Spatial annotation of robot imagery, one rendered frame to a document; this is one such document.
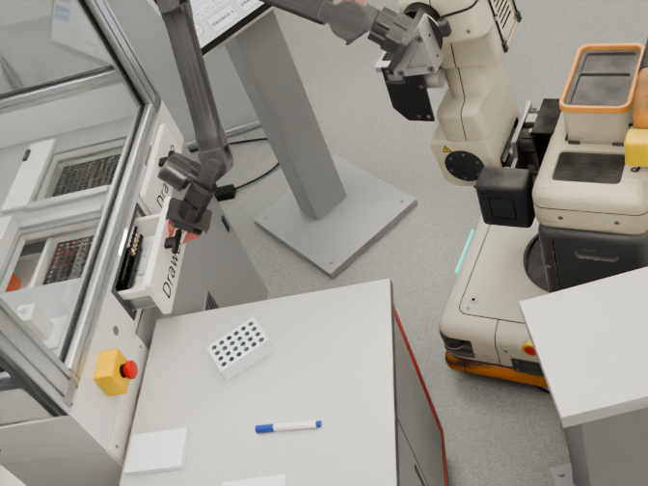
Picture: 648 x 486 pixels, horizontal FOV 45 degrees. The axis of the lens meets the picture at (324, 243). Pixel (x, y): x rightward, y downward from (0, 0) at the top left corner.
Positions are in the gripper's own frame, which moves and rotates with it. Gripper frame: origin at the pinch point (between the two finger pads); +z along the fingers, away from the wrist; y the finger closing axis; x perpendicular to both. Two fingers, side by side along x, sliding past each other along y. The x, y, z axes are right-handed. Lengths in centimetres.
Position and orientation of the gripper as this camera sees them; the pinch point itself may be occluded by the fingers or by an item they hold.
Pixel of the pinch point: (177, 237)
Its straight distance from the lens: 191.0
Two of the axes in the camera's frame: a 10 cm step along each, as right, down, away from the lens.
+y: -9.0, -3.1, -3.0
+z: -4.4, 6.0, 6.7
